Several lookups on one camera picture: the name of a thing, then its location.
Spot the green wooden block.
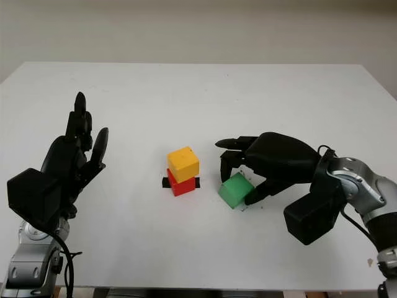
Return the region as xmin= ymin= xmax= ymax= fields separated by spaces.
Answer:
xmin=218 ymin=173 xmax=256 ymax=210

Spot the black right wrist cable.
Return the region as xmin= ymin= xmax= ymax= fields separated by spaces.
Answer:
xmin=318 ymin=144 xmax=381 ymax=249

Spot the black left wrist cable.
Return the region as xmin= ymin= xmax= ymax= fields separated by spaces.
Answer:
xmin=46 ymin=229 xmax=83 ymax=298

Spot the black tape mark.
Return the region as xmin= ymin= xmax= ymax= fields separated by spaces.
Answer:
xmin=161 ymin=177 xmax=201 ymax=189

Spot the yellow wooden block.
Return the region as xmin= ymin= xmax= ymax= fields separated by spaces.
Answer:
xmin=166 ymin=146 xmax=200 ymax=183

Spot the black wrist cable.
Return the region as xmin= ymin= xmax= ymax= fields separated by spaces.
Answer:
xmin=318 ymin=144 xmax=381 ymax=249
xmin=46 ymin=229 xmax=83 ymax=298

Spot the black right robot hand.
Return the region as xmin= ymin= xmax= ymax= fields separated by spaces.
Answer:
xmin=214 ymin=132 xmax=325 ymax=205

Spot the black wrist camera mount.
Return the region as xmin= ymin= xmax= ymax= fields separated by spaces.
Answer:
xmin=6 ymin=167 xmax=68 ymax=231
xmin=283 ymin=183 xmax=346 ymax=246

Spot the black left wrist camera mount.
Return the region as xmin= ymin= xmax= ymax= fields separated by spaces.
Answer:
xmin=6 ymin=167 xmax=68 ymax=231

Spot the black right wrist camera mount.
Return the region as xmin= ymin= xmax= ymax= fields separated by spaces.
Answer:
xmin=283 ymin=183 xmax=346 ymax=246

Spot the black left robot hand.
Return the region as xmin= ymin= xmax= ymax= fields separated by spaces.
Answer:
xmin=40 ymin=91 xmax=110 ymax=220

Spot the grey robot torso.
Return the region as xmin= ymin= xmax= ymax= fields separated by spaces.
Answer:
xmin=92 ymin=287 xmax=286 ymax=298

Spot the red wooden block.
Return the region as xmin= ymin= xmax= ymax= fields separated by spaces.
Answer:
xmin=167 ymin=168 xmax=197 ymax=197

